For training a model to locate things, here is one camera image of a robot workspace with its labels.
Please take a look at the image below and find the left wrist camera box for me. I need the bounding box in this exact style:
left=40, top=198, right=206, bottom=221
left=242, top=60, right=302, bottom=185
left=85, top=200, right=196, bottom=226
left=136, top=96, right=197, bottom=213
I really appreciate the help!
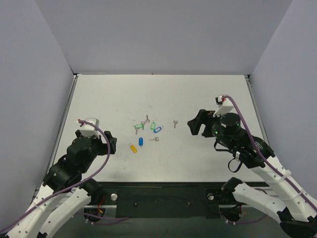
left=79, top=118, right=99, bottom=138

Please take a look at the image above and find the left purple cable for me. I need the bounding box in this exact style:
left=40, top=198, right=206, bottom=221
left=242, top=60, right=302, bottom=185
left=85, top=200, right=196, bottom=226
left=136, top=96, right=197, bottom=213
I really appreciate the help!
left=0, top=119, right=111, bottom=236

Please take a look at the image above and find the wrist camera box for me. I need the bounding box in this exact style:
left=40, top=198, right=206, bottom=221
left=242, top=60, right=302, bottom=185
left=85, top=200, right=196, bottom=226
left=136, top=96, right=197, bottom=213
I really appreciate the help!
left=79, top=118, right=99, bottom=138
left=213, top=95, right=234, bottom=118

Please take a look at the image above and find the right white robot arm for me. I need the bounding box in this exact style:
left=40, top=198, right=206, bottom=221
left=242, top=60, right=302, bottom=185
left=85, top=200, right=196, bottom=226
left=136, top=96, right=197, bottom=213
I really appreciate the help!
left=187, top=109, right=317, bottom=238

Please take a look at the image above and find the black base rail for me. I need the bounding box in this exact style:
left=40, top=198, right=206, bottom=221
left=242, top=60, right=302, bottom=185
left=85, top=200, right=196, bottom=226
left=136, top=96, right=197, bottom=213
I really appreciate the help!
left=83, top=182, right=239, bottom=219

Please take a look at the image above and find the blue clear key tag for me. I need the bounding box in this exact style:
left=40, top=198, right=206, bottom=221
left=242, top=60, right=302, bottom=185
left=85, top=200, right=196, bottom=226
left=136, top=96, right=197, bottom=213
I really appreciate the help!
left=153, top=125, right=163, bottom=133

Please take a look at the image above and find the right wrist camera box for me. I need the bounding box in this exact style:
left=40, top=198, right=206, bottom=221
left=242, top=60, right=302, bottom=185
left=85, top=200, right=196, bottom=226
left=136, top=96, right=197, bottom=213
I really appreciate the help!
left=213, top=95, right=234, bottom=118

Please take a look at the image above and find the yellow key tag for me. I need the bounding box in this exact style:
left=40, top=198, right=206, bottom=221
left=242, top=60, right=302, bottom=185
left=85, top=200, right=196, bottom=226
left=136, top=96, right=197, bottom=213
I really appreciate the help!
left=129, top=143, right=138, bottom=153

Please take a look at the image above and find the loose silver key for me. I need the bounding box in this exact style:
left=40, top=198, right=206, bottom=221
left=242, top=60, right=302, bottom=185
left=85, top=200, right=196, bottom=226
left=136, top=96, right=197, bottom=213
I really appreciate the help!
left=149, top=137, right=159, bottom=142

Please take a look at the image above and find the green key tag right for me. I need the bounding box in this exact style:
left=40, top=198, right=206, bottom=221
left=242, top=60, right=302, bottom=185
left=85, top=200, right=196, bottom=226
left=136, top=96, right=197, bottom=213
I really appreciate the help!
left=150, top=121, right=156, bottom=130

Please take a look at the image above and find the green key tag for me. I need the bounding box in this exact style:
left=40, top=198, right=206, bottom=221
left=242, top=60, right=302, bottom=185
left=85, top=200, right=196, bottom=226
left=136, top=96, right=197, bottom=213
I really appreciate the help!
left=134, top=123, right=144, bottom=130
left=150, top=121, right=156, bottom=130

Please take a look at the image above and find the solid blue key tag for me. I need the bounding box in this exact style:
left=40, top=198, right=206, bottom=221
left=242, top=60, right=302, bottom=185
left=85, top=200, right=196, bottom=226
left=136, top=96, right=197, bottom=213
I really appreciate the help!
left=138, top=137, right=144, bottom=147

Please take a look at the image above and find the green key tag left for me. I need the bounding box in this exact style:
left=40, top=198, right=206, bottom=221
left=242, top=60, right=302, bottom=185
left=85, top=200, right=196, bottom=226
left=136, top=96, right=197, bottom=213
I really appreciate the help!
left=134, top=123, right=144, bottom=130

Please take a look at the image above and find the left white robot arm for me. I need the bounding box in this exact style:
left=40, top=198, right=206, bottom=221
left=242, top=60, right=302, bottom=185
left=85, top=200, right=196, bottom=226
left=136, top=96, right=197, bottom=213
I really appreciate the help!
left=1, top=130, right=117, bottom=238

